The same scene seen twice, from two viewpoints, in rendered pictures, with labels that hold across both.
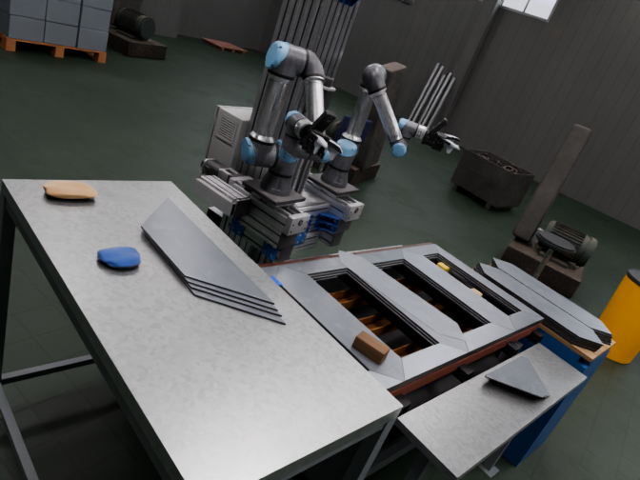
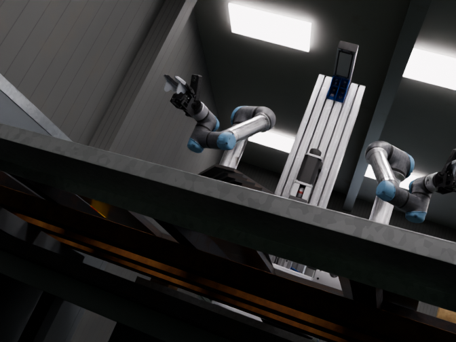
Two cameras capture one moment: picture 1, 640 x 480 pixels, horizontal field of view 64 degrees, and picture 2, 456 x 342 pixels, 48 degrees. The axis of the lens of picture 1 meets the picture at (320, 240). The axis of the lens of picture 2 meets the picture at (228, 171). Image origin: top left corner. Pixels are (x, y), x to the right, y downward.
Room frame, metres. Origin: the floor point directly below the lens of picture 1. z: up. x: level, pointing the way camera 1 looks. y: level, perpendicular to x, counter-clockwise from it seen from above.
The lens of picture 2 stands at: (1.58, -1.87, 0.49)
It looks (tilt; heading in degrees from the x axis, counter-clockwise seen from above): 19 degrees up; 75
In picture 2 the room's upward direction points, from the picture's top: 23 degrees clockwise
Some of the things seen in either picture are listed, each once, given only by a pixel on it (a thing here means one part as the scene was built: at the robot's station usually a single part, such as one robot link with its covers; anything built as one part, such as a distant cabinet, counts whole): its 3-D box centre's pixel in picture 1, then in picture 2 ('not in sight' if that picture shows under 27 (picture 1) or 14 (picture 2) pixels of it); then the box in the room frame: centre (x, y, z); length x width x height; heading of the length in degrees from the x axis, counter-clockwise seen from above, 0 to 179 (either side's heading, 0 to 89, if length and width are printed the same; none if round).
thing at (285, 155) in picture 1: (293, 148); (201, 139); (1.99, 0.23, 1.34); 0.11 x 0.08 x 0.11; 125
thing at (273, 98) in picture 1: (271, 107); (233, 154); (2.19, 0.39, 1.41); 0.15 x 0.12 x 0.55; 125
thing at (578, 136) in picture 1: (572, 208); not in sight; (5.64, -2.47, 0.81); 0.96 x 0.95 x 1.61; 60
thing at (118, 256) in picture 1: (121, 257); not in sight; (1.23, 0.52, 1.07); 0.12 x 0.10 x 0.03; 147
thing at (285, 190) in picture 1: (277, 179); not in sight; (2.27, 0.28, 1.09); 0.15 x 0.15 x 0.10
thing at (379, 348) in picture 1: (370, 347); not in sight; (1.55, -0.31, 0.87); 0.12 x 0.06 x 0.05; 66
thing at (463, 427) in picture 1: (506, 396); (179, 201); (1.77, -0.94, 0.74); 1.20 x 0.26 x 0.03; 141
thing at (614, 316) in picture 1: (630, 317); not in sight; (4.22, -2.79, 0.36); 0.46 x 0.46 x 0.73
